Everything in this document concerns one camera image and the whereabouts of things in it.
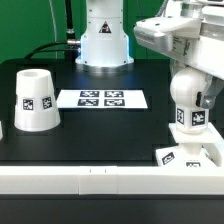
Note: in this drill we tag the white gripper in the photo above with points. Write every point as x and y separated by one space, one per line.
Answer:
206 53

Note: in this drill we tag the white lamp bulb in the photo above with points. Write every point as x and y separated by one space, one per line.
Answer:
185 86

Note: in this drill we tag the white lamp base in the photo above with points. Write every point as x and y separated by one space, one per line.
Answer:
189 151

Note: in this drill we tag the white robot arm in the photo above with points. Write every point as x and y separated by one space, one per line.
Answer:
105 46

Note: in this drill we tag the white lamp shade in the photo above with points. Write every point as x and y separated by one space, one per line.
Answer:
36 108

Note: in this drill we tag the white marker sheet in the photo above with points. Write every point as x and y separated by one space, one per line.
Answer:
102 99

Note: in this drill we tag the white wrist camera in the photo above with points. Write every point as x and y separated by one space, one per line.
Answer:
157 33

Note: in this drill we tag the white fence wall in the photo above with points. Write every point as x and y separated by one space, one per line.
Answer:
113 180

